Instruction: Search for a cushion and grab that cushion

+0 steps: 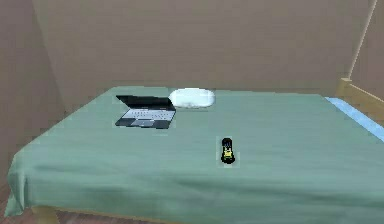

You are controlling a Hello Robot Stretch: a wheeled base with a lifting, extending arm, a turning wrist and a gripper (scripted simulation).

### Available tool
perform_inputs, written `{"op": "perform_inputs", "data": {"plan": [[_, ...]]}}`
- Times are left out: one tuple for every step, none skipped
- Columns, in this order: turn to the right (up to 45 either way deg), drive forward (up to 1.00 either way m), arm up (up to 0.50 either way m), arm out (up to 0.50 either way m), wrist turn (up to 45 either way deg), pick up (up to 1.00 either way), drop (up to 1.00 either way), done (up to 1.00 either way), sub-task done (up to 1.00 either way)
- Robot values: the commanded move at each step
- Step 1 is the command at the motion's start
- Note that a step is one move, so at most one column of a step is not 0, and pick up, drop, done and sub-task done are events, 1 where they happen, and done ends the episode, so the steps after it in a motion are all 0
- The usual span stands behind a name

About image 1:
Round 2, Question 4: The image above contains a white cushion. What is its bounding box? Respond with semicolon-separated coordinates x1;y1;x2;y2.
168;87;216;109

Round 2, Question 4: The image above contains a black open laptop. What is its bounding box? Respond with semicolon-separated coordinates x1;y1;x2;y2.
114;94;177;130

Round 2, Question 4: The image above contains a black remote control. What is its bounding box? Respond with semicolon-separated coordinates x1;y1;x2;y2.
220;137;236;165

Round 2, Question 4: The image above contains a bed with green cover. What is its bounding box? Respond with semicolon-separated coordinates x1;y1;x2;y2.
3;77;384;224

